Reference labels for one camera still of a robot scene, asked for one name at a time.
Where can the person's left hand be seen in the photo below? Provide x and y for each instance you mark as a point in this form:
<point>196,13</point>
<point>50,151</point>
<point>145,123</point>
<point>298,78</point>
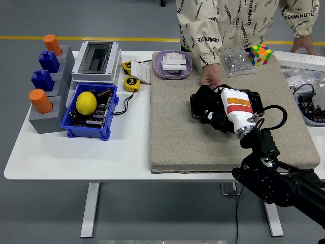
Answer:
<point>305,44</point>

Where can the person's right hand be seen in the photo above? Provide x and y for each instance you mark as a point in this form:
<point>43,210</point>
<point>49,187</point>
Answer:
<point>212,75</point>

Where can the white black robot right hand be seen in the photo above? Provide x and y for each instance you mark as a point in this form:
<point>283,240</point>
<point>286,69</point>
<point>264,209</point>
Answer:
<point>238,106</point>

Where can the person's left forearm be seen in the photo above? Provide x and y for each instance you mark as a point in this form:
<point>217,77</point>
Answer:
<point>302,23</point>

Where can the person's right forearm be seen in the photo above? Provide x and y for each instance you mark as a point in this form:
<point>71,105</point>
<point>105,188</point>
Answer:
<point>207,53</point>

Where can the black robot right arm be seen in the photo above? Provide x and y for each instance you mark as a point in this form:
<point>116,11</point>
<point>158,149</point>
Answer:
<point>279,183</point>

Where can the white power strip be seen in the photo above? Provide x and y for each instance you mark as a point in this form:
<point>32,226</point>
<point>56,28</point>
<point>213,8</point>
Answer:
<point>299,59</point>

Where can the clear bag of metal parts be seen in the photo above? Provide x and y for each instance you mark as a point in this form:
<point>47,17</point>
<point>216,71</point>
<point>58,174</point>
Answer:
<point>237,63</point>

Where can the clear plastic bags pile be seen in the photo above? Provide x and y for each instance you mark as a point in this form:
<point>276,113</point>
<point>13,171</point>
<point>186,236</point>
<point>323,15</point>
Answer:
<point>297,76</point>

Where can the colourful puzzle cube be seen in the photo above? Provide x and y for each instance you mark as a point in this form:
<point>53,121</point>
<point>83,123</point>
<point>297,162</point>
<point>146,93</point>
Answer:
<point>259,54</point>

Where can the purple tray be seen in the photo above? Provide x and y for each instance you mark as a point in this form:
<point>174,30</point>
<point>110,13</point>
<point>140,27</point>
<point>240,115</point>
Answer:
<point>158,69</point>

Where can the person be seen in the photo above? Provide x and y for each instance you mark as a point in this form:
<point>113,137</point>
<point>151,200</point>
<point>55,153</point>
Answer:
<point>236,20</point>

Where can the grey-brown mat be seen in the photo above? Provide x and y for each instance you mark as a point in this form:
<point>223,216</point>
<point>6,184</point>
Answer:
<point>182,142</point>

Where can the light blue parts tray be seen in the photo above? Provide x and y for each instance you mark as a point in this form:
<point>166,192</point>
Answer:
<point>308,120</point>

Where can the yellow tape measure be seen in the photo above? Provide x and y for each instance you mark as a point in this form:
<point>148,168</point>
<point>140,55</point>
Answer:
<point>131,83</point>
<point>126,67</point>

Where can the grey metal foot plate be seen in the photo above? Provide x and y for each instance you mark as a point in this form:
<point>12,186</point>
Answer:
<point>227,189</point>

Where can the black caster wheel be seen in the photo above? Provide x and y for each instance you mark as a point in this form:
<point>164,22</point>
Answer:
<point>163,2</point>

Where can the grey white distribution box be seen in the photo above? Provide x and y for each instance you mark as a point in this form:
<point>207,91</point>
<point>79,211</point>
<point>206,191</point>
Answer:
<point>97,73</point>

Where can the black circuit board with capacitors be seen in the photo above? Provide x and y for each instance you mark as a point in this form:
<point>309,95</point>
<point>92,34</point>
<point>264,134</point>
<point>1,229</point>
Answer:
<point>100,114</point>

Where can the white table leg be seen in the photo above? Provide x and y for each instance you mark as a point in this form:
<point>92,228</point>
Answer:
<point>89,211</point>
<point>274,221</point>

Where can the yellow lemon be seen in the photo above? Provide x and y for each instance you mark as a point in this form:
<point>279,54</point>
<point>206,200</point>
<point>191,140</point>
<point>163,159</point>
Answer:
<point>86,103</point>

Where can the blue plastic bin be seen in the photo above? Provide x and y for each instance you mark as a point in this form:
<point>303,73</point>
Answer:
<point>86,132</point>

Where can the grey stepped block holder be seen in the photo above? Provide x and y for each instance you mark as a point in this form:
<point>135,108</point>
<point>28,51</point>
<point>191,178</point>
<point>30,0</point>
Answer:
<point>63,76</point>

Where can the orange cylinder peg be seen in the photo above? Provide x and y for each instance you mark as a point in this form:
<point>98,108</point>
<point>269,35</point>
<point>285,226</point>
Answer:
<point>52,44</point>
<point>40,100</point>

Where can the blue block peg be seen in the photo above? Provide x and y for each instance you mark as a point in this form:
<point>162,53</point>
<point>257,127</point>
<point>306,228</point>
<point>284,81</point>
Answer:
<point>42,80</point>
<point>48,61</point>

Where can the stack of white switch parts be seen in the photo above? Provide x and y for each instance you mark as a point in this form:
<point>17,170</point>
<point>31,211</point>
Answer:
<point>174,61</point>

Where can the grey metal bracket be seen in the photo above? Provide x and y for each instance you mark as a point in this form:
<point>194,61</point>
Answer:
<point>319,97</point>

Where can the white wall switch plate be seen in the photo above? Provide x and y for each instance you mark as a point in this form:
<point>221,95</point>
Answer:
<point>141,72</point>

